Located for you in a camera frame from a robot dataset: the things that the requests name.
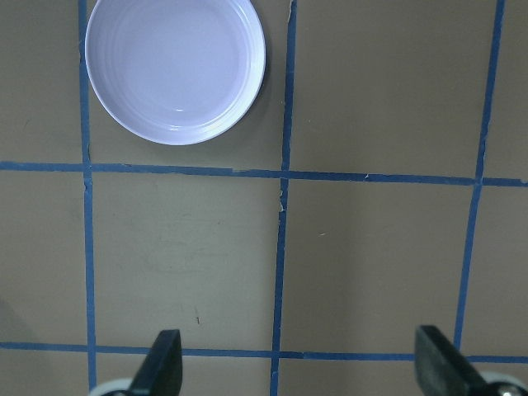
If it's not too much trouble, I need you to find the white round plate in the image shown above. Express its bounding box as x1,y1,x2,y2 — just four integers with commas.
85,1,266,146

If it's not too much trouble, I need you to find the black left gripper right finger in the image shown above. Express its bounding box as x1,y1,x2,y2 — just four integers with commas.
414,325,488,396

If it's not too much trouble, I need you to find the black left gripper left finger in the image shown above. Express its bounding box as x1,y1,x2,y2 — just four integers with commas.
128,329,182,396

